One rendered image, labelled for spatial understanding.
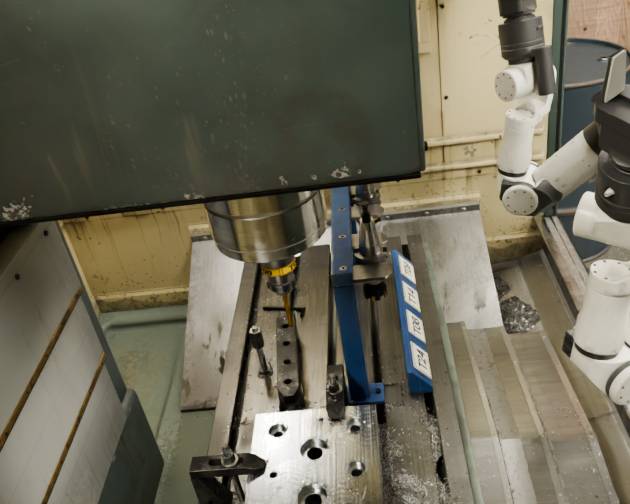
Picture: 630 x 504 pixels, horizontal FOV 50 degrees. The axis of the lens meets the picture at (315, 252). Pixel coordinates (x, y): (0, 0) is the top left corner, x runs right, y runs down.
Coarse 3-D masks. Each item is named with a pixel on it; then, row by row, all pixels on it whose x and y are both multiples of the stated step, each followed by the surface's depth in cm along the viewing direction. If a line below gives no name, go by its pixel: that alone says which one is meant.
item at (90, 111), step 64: (0, 0) 65; (64, 0) 65; (128, 0) 65; (192, 0) 65; (256, 0) 65; (320, 0) 64; (384, 0) 64; (0, 64) 69; (64, 64) 68; (128, 64) 68; (192, 64) 68; (256, 64) 68; (320, 64) 68; (384, 64) 68; (0, 128) 72; (64, 128) 72; (128, 128) 72; (192, 128) 72; (256, 128) 72; (320, 128) 72; (384, 128) 71; (0, 192) 77; (64, 192) 77; (128, 192) 76; (192, 192) 76; (256, 192) 77
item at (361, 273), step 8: (368, 264) 126; (376, 264) 126; (384, 264) 126; (360, 272) 125; (368, 272) 124; (376, 272) 124; (384, 272) 124; (352, 280) 123; (360, 280) 123; (368, 280) 123; (376, 280) 122; (384, 280) 122
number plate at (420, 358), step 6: (414, 348) 144; (420, 348) 147; (414, 354) 143; (420, 354) 145; (426, 354) 147; (414, 360) 141; (420, 360) 143; (426, 360) 145; (414, 366) 139; (420, 366) 141; (426, 366) 143; (426, 372) 141
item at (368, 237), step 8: (360, 224) 125; (368, 224) 124; (360, 232) 126; (368, 232) 125; (376, 232) 126; (360, 240) 126; (368, 240) 125; (376, 240) 126; (360, 248) 127; (368, 248) 126; (376, 248) 126; (368, 256) 127
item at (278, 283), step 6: (282, 276) 96; (288, 276) 96; (294, 276) 98; (270, 282) 97; (276, 282) 96; (282, 282) 96; (288, 282) 96; (294, 282) 97; (270, 288) 97; (276, 288) 97; (282, 288) 96; (288, 288) 97; (282, 294) 98
